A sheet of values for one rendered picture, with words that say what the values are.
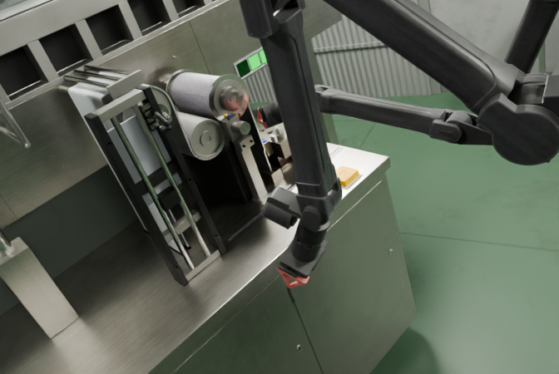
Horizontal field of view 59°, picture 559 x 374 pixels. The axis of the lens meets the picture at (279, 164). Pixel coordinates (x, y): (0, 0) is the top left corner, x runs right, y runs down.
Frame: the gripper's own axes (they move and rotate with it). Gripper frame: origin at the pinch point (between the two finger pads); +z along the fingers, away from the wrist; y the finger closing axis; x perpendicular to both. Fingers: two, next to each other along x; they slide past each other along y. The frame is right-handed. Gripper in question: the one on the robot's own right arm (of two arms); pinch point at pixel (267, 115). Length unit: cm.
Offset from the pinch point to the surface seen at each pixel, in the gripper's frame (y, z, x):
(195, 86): -15.4, 8.6, 16.6
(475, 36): 227, 101, -3
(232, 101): -9.5, -0.6, 7.9
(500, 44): 235, 91, -14
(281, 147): 4.5, 7.5, -11.4
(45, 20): -47, 16, 49
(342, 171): 14.9, -6.0, -25.2
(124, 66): -29, 25, 32
